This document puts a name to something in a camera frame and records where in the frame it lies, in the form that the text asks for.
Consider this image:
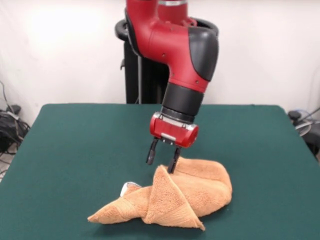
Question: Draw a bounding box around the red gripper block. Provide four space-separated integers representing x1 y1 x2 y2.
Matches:
145 111 200 175

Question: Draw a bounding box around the tan terry towel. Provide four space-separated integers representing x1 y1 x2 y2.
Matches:
87 157 233 231

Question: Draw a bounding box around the dark green table cloth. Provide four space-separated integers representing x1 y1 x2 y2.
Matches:
0 103 320 240

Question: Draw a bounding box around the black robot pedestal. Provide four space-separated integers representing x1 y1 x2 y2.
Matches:
114 17 220 105

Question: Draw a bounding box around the black cable tangle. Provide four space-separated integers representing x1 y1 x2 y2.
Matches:
0 79 31 155

